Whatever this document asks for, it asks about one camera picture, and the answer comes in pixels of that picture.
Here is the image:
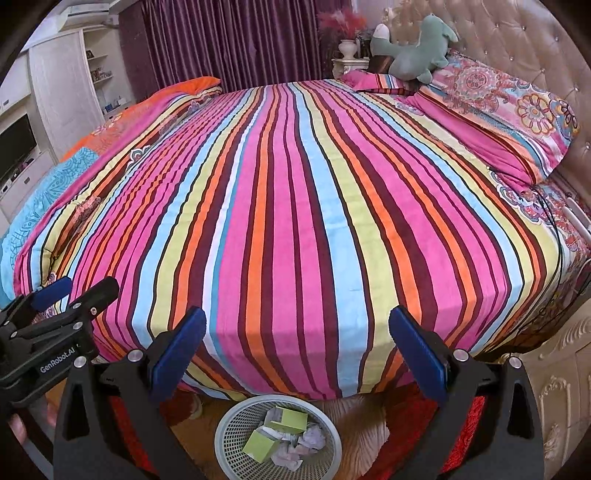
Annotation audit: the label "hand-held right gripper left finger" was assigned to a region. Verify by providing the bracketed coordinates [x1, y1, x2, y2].
[52, 306, 208, 480]

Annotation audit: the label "paper ball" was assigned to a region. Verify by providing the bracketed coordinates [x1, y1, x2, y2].
[295, 423, 327, 456]
[270, 449, 304, 471]

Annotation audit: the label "white air conditioner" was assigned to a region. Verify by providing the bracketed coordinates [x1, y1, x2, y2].
[57, 3, 115, 25]

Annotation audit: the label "pink striped pillow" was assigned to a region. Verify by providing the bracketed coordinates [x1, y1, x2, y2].
[341, 69, 419, 96]

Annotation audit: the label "cream carved nightstand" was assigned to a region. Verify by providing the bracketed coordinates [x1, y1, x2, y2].
[521, 313, 591, 463]
[331, 56, 373, 79]

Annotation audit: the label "red rug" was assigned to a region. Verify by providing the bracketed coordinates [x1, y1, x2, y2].
[106, 382, 491, 480]

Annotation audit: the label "black television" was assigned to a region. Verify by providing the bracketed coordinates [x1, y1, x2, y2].
[0, 113, 38, 184]

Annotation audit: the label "black cable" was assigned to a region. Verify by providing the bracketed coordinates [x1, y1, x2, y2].
[531, 182, 591, 334]

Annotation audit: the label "white mesh wastebasket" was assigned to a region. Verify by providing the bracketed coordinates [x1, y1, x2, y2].
[214, 394, 344, 480]

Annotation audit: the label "colourful striped bedsheet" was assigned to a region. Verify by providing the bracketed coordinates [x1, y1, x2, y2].
[13, 78, 591, 403]

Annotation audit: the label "red flowers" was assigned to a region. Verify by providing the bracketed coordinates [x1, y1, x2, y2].
[316, 8, 370, 43]

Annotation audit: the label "beige tufted headboard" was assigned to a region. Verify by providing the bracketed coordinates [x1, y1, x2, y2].
[392, 0, 591, 195]

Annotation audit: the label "pink floral pillow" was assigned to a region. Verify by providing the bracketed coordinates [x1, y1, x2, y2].
[414, 48, 581, 186]

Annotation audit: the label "green plush toy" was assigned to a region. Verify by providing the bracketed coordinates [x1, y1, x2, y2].
[370, 14, 461, 85]

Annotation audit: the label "purple curtain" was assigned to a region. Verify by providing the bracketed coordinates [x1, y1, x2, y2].
[117, 0, 339, 103]

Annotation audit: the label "person's left hand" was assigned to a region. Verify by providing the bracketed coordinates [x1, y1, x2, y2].
[7, 400, 60, 445]

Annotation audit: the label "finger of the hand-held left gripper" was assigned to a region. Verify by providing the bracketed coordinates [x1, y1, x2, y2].
[0, 276, 75, 325]
[13, 276, 122, 343]

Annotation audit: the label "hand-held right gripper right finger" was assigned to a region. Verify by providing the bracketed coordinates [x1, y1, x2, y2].
[388, 305, 542, 480]

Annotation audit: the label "white wardrobe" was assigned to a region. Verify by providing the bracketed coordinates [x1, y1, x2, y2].
[0, 25, 140, 223]

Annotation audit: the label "green box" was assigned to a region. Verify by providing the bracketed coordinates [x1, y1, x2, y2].
[242, 429, 281, 463]
[265, 408, 308, 433]

